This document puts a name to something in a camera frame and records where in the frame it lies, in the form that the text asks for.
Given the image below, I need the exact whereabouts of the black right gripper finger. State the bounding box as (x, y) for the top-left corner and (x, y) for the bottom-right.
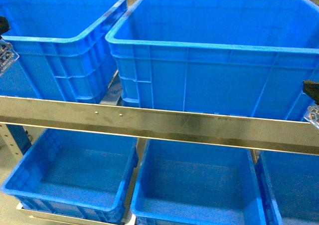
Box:
(303, 80), (319, 105)

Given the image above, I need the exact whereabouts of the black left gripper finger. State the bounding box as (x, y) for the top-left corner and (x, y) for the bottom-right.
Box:
(0, 16), (10, 35)

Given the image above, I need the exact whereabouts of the yellow mushroom push button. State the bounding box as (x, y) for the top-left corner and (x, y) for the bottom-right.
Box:
(304, 104), (319, 129)

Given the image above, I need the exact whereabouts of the large blue crate left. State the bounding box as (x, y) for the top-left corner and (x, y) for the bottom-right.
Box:
(0, 0), (128, 103)

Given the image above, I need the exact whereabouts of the large blue crate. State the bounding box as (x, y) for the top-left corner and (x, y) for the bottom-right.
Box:
(105, 0), (319, 121)
(0, 0), (128, 103)

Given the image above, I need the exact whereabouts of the large blue crate centre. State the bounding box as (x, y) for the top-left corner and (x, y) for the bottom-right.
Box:
(105, 0), (319, 121)

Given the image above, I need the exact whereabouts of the lower blue crate right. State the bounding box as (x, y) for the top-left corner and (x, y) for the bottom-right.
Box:
(255, 151), (319, 225)

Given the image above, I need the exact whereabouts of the lower blue crate left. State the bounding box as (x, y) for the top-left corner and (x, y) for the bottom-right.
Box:
(1, 129), (138, 224)

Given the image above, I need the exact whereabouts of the lower blue crate middle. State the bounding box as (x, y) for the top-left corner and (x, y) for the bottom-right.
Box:
(131, 139), (266, 225)

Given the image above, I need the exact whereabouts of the steel shelf rail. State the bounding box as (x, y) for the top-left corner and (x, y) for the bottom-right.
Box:
(0, 96), (319, 155)

